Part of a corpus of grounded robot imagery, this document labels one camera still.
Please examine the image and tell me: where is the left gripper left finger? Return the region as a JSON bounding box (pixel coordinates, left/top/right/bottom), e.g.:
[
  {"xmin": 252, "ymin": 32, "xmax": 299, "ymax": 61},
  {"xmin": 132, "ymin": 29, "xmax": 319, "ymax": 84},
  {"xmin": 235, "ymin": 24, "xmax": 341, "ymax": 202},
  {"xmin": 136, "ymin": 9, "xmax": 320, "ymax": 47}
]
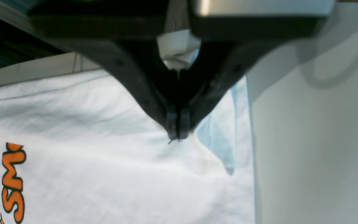
[{"xmin": 27, "ymin": 0, "xmax": 179, "ymax": 139}]

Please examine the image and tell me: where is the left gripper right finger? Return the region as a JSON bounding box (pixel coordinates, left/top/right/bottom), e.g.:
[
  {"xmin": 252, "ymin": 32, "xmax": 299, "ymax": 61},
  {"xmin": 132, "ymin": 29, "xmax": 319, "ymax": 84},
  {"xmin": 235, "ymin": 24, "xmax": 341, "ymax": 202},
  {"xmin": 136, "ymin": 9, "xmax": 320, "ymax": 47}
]
[{"xmin": 179, "ymin": 0, "xmax": 335, "ymax": 139}]

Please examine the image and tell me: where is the white printed t-shirt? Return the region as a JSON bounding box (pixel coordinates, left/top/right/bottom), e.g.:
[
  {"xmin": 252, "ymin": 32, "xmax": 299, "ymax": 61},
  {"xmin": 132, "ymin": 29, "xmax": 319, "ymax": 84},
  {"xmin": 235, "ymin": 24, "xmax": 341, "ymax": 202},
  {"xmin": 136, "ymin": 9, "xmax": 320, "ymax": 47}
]
[{"xmin": 0, "ymin": 68, "xmax": 257, "ymax": 224}]

